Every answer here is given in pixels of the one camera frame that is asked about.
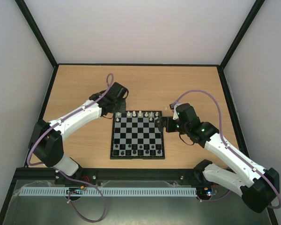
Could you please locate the black aluminium frame rail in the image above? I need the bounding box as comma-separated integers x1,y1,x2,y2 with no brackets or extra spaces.
13,167,213,187

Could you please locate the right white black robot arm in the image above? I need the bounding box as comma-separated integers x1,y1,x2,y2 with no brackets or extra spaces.
155,103,280,213

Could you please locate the black chess pieces row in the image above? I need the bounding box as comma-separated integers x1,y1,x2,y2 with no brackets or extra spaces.
111,144,164,157

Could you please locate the grey slotted cable duct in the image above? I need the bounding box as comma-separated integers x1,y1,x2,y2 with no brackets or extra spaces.
19,187,197,197

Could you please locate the black and silver chessboard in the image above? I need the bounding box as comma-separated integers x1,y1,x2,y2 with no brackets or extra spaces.
110,111,165,159

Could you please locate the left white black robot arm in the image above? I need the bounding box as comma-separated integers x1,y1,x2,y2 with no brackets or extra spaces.
27,82,129,177

